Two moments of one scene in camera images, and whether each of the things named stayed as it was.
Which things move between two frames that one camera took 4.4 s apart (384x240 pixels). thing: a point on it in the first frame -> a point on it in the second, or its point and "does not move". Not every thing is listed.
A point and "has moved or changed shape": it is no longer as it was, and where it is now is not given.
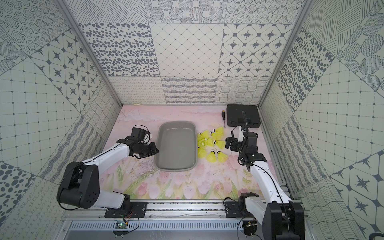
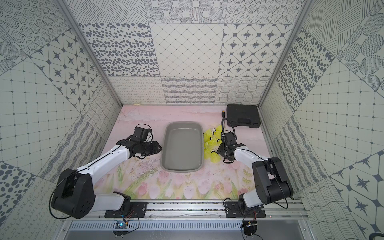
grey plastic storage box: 177,143 has moved or changed shape
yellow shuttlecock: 202,153 -> 208,152
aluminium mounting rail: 157,209 does not move
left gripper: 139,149 does not move
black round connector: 250,227 does not move
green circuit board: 121,224 does not move
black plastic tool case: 234,115 does not move
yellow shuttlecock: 204,142 -> 209,144
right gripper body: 236,146 -> 222,151
